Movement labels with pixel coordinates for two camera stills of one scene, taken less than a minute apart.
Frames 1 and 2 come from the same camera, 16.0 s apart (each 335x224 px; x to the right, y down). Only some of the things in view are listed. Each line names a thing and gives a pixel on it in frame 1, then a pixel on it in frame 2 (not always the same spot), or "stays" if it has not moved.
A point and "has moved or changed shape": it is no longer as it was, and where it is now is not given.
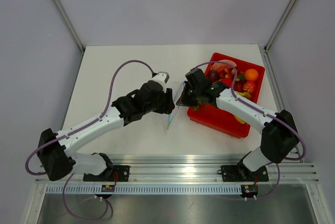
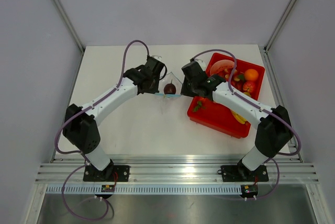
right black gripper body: x=190 y=96 to x=188 y=88
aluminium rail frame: x=205 y=170 stays
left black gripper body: x=162 y=105 to x=153 y=88
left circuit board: x=108 y=188 stays
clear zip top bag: x=176 y=107 has moved or changed shape
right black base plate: x=241 y=173 stays
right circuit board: x=249 y=190 stays
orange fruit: x=251 y=74 stays
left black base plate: x=118 y=174 stays
